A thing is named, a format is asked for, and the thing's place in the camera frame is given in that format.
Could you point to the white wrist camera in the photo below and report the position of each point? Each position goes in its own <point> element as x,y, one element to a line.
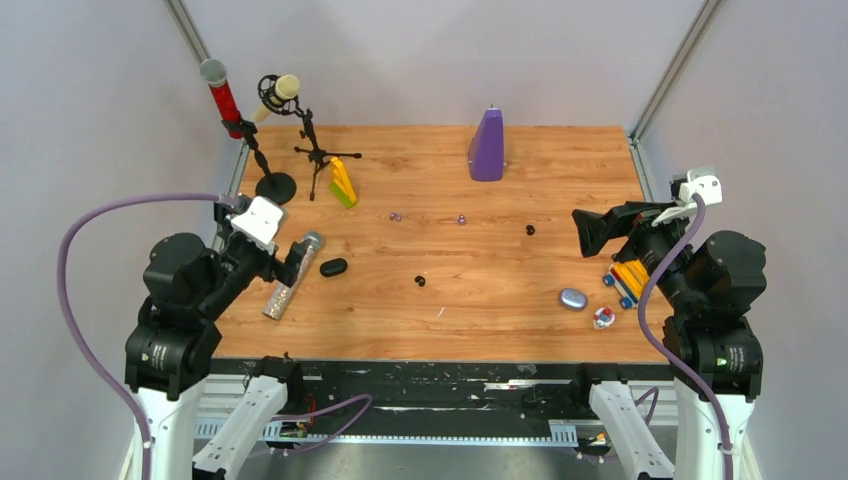
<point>260,223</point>
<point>702,181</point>

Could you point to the colourful toy truck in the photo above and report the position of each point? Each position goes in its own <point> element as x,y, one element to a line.
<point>629,279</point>

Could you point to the yellow green toy block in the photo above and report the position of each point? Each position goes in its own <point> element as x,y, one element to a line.
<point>341,185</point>

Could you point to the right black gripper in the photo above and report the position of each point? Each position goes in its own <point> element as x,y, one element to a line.
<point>592,228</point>

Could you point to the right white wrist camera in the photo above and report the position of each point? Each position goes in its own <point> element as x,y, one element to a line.
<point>702,181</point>

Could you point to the beige condenser microphone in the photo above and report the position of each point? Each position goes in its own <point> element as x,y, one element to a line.
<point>278,95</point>

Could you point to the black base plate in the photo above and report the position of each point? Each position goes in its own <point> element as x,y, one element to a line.
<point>460,399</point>

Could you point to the aluminium frame rail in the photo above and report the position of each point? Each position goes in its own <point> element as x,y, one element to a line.
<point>222,394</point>

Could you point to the lavender oval charging case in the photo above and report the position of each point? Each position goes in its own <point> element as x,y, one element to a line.
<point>573,299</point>

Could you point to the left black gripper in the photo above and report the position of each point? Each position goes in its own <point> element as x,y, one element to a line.
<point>285,270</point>

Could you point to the small red white toy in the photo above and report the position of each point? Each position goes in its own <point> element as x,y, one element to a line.
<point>603,318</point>

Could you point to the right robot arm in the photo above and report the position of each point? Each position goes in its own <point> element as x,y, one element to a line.
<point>715,358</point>

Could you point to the black round-base mic stand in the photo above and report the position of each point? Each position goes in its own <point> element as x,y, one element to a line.
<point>278,187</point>

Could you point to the purple metronome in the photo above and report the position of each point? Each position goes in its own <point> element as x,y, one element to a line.
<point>486,154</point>

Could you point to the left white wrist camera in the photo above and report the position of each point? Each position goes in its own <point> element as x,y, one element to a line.
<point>260,223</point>

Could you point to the black earbud charging case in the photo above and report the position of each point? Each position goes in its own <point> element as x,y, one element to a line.
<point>333,267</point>

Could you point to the red microphone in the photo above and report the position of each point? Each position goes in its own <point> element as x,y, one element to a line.
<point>214,73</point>

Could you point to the silver glitter microphone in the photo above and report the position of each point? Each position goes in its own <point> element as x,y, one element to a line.
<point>294,268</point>

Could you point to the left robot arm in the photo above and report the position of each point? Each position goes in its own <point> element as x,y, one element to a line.
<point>169,353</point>

